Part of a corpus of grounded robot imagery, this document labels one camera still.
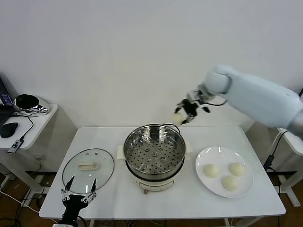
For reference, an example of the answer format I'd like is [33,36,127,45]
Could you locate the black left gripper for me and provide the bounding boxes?
[60,175,98,222]

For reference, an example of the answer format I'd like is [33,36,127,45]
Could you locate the perforated steel steamer basket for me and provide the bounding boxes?
[123,123,187,175]

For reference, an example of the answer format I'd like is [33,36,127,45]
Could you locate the black power adapter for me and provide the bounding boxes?
[263,154,276,170]

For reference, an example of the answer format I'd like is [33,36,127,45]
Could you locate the white side desk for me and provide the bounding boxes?
[0,103,60,198]
[246,118,303,208]

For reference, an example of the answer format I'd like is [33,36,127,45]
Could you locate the black laptop dark screen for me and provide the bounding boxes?
[0,75,15,126]

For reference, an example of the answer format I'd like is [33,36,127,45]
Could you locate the cream electric cooker base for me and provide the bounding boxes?
[116,139,193,193]

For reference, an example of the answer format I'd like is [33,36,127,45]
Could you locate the black cooker power cord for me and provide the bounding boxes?
[162,122,181,133]

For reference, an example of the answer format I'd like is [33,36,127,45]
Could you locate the chrome rounded device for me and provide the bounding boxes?
[13,94,52,116]

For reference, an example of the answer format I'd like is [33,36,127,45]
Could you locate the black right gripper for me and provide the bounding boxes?
[174,88,212,125]

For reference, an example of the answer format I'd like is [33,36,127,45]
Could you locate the black computer mouse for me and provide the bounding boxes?
[0,122,19,139]

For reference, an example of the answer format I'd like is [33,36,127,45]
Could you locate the white floor cable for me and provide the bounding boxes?
[0,190,41,213]

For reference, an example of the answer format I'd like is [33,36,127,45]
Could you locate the white round plate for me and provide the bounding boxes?
[195,146,254,199]

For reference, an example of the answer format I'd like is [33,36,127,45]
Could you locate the white laptop charger cable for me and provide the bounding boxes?
[271,129,288,156]

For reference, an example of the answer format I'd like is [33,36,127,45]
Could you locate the thin black desk cable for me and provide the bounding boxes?
[13,113,35,142]

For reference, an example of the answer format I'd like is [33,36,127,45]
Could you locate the grey usb hub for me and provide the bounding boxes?
[7,139,25,154]

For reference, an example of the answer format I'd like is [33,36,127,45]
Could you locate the glass lid cream handle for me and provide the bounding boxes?
[62,148,116,194]

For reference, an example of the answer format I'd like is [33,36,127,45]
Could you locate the white steamed baozi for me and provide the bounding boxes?
[228,162,247,177]
[170,113,184,125]
[221,175,240,191]
[203,163,220,178]

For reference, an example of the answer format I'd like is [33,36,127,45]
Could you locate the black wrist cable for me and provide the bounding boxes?
[201,99,229,114]

